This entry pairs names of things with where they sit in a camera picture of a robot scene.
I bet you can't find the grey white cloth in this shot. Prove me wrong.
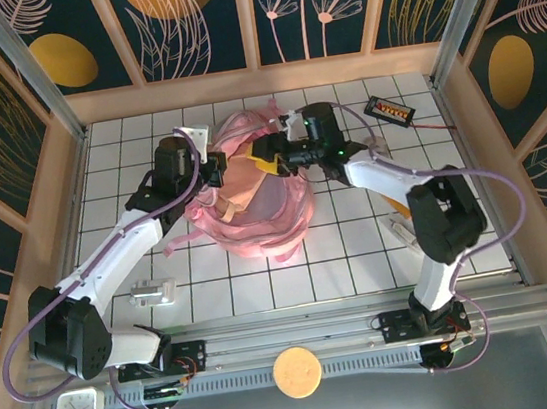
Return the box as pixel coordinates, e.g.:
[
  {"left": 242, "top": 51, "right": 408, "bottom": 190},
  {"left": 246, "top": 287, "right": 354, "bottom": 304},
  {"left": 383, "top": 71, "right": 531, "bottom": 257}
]
[{"left": 363, "top": 133, "right": 390, "bottom": 159}]

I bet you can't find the pink backpack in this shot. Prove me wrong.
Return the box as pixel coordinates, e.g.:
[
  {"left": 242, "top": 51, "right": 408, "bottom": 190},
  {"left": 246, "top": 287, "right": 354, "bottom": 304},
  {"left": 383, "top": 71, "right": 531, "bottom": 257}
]
[{"left": 145, "top": 92, "right": 325, "bottom": 280}]

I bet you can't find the black battery box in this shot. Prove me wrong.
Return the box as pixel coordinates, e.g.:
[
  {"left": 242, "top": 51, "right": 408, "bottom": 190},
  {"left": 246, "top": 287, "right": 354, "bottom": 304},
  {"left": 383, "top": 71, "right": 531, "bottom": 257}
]
[{"left": 361, "top": 89, "right": 418, "bottom": 132}]

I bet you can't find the small white plastic device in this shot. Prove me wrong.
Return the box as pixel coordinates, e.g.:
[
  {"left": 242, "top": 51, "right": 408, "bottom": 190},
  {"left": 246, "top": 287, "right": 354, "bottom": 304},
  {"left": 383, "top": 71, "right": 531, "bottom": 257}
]
[{"left": 128, "top": 275, "right": 181, "bottom": 311}]

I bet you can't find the round yellow sponge disc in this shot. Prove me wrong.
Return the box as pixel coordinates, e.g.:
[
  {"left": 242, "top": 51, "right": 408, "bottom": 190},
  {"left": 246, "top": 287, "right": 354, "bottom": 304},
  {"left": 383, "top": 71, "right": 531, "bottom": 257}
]
[{"left": 270, "top": 343, "right": 325, "bottom": 402}]

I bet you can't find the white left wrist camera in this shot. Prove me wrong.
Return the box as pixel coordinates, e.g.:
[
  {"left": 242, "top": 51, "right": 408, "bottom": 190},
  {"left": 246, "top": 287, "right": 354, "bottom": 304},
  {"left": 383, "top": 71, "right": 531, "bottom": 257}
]
[{"left": 175, "top": 121, "right": 213, "bottom": 166}]

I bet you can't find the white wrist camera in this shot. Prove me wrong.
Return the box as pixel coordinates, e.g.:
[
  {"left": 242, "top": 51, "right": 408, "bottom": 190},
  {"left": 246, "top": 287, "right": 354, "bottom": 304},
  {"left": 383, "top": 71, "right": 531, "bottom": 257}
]
[
  {"left": 269, "top": 108, "right": 307, "bottom": 143},
  {"left": 175, "top": 121, "right": 213, "bottom": 166}
]

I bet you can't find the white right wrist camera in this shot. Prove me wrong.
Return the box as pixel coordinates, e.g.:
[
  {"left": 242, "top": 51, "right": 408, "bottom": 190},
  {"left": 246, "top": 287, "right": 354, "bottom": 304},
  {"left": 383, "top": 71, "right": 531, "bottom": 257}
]
[{"left": 269, "top": 108, "right": 307, "bottom": 143}]

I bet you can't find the aluminium side rail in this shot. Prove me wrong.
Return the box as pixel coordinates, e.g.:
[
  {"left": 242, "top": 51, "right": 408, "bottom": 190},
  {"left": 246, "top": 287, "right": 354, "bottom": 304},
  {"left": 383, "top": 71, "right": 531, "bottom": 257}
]
[
  {"left": 21, "top": 125, "right": 118, "bottom": 357},
  {"left": 430, "top": 67, "right": 535, "bottom": 295}
]

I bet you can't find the red wire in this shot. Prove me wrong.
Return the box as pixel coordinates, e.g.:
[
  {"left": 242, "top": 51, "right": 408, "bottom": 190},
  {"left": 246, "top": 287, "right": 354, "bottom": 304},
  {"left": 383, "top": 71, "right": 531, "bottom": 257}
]
[{"left": 411, "top": 115, "right": 457, "bottom": 136}]

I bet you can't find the aluminium corner post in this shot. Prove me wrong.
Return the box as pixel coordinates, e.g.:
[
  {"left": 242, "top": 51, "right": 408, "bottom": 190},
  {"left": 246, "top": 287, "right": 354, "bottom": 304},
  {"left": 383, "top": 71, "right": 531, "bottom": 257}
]
[
  {"left": 0, "top": 0, "right": 90, "bottom": 152},
  {"left": 419, "top": 0, "right": 526, "bottom": 89}
]

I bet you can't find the aluminium front rail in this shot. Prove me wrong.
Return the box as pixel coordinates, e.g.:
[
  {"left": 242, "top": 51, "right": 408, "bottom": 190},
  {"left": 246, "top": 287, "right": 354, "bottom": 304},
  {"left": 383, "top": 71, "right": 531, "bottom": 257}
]
[{"left": 19, "top": 278, "right": 547, "bottom": 399}]

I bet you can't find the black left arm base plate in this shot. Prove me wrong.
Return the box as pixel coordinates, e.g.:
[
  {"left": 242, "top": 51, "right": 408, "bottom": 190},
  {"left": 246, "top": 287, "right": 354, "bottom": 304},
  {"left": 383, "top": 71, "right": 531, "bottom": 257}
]
[{"left": 114, "top": 338, "right": 210, "bottom": 385}]

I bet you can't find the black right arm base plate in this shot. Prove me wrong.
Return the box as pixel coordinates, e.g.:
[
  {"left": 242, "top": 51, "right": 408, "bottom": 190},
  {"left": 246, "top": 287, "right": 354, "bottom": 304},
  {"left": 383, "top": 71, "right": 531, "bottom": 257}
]
[{"left": 376, "top": 299, "right": 472, "bottom": 346}]

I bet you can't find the grey slotted cable duct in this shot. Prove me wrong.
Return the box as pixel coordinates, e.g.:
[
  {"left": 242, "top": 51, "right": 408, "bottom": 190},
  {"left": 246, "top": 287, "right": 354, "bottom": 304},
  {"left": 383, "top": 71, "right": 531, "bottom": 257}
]
[{"left": 100, "top": 345, "right": 427, "bottom": 409}]

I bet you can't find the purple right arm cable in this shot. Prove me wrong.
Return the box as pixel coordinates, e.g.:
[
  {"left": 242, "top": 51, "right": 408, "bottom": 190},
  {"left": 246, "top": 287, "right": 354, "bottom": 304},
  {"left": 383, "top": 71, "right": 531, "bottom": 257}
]
[{"left": 335, "top": 80, "right": 547, "bottom": 383}]

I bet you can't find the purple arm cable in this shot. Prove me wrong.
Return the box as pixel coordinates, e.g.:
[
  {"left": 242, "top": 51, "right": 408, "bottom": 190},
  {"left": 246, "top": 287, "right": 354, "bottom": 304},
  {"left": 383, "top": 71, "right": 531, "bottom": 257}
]
[
  {"left": 0, "top": 123, "right": 233, "bottom": 409},
  {"left": 335, "top": 80, "right": 547, "bottom": 383}
]

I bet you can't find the black electronics module with wires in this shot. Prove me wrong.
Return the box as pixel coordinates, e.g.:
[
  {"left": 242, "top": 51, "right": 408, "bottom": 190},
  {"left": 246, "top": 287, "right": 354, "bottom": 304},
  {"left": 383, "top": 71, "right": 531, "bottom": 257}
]
[
  {"left": 416, "top": 328, "right": 481, "bottom": 377},
  {"left": 139, "top": 374, "right": 191, "bottom": 409}
]

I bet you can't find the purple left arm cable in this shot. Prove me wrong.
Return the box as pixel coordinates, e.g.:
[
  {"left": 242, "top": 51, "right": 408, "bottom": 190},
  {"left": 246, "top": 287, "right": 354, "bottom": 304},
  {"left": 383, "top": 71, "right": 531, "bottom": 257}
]
[{"left": 0, "top": 123, "right": 233, "bottom": 409}]

